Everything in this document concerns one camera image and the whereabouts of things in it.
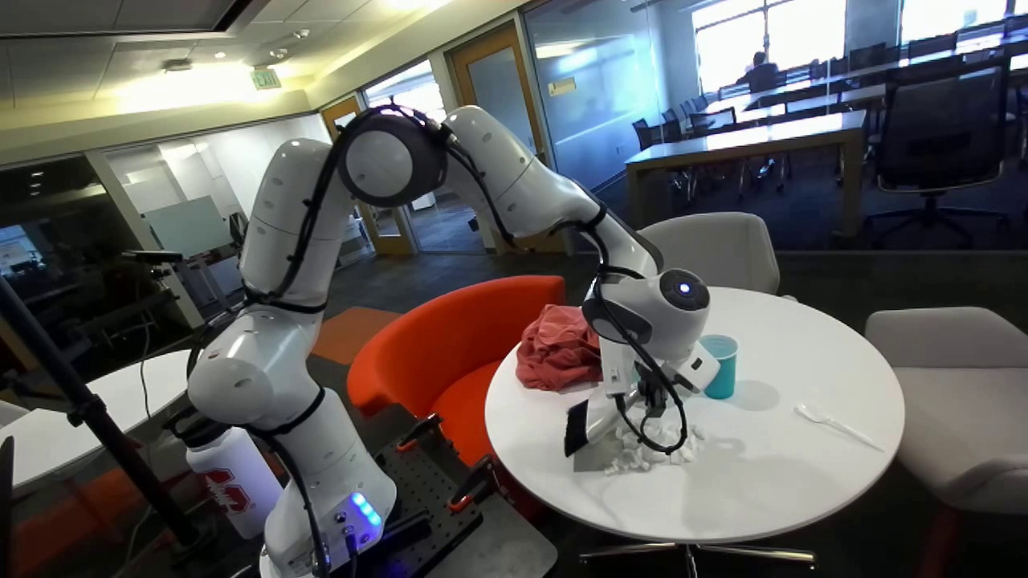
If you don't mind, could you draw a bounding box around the white brush with black bristles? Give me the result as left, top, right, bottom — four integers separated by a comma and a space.
563, 398, 647, 475

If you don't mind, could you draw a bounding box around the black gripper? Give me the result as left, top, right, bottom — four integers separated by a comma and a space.
607, 366, 669, 430

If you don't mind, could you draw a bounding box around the seated person silhouette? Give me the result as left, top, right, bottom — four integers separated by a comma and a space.
742, 46, 790, 95

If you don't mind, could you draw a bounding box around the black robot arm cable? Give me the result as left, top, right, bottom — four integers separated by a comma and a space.
239, 102, 696, 578

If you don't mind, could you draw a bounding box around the chrome table base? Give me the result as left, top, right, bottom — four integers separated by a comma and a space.
576, 541, 818, 569

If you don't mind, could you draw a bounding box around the orange handled clamp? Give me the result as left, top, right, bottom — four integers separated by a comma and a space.
391, 414, 443, 456
447, 464, 502, 520

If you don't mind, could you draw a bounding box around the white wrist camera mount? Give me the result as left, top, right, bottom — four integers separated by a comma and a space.
678, 338, 722, 396

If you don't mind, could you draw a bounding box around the black tripod pole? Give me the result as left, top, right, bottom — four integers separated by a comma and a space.
0, 269, 202, 549

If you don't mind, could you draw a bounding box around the white upholstered chair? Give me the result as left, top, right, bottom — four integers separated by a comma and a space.
863, 305, 1028, 524
635, 208, 787, 297

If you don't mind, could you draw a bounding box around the black office chair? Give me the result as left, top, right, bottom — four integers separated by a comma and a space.
863, 51, 1021, 249

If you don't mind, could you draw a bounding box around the white plastic spoon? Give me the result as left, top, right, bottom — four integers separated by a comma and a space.
797, 402, 892, 458

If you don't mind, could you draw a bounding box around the pale glass board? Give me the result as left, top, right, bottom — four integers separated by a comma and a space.
141, 192, 235, 261

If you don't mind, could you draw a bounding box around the orange tub chair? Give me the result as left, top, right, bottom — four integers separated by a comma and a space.
345, 273, 571, 475

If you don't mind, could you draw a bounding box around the blue plastic cup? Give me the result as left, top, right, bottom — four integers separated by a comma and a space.
699, 331, 742, 403

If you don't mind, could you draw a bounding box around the white jug with red print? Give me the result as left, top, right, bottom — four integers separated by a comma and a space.
184, 421, 287, 541

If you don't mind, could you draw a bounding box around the long wooden table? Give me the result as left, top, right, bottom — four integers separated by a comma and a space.
624, 107, 874, 237

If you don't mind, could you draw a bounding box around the wood framed glass door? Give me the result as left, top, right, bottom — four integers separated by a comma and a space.
443, 11, 571, 257

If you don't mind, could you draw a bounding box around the red crumpled cloth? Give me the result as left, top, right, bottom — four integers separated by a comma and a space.
513, 303, 603, 396

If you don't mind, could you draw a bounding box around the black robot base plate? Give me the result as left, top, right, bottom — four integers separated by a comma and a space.
349, 445, 559, 578

